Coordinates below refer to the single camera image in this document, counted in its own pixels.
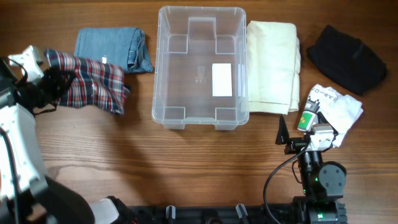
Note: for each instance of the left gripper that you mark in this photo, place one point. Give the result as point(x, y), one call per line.
point(53, 74)

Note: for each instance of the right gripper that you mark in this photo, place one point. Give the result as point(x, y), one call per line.
point(283, 137)

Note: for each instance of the red plaid shirt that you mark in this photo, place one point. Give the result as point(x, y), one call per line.
point(95, 84)

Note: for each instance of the blue denim jeans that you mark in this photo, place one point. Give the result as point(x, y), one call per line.
point(122, 46)

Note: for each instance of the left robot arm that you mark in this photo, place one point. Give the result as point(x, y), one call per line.
point(28, 194)

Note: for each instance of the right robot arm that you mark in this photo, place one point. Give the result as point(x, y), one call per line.
point(322, 182)

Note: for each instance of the white label in container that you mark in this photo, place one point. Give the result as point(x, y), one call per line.
point(221, 80)

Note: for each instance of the clear plastic storage container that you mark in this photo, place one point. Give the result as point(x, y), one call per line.
point(190, 39)

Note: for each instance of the white printed t-shirt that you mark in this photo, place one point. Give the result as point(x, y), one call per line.
point(341, 111)

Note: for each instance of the folded cream cloth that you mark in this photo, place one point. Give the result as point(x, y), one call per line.
point(274, 61)

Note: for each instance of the folded black garment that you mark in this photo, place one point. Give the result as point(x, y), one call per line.
point(347, 61)

